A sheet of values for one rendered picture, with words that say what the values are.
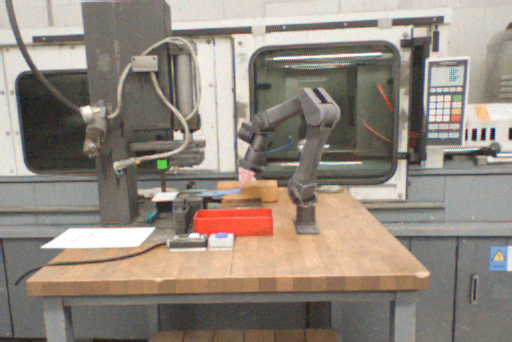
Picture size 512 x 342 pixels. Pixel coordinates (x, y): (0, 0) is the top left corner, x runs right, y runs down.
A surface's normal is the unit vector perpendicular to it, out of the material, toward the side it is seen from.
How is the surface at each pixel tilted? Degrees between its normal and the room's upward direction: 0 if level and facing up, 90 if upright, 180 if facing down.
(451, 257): 90
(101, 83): 90
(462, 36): 90
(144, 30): 90
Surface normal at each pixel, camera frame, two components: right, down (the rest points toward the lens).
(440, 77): -0.29, 0.30
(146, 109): -0.04, 0.18
